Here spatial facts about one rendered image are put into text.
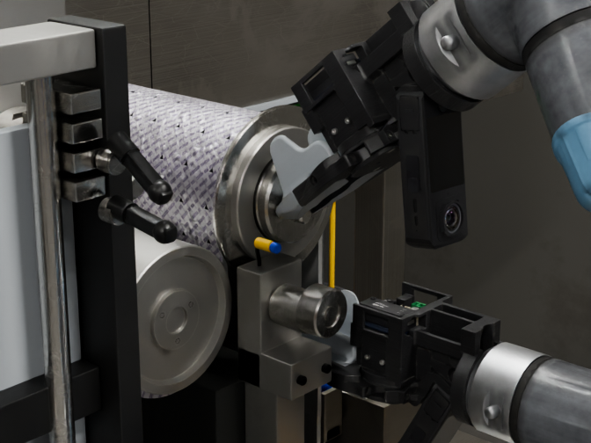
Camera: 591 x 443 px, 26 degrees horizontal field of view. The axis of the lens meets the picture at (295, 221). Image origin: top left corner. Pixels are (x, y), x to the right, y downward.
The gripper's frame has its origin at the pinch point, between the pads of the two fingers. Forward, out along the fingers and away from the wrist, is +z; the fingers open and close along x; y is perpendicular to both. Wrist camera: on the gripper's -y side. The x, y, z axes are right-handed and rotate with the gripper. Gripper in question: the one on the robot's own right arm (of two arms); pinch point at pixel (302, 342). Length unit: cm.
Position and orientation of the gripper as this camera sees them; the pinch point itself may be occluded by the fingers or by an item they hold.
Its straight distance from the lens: 117.1
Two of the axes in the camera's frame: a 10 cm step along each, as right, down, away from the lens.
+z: -7.4, -2.1, 6.3
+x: -6.7, 2.4, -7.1
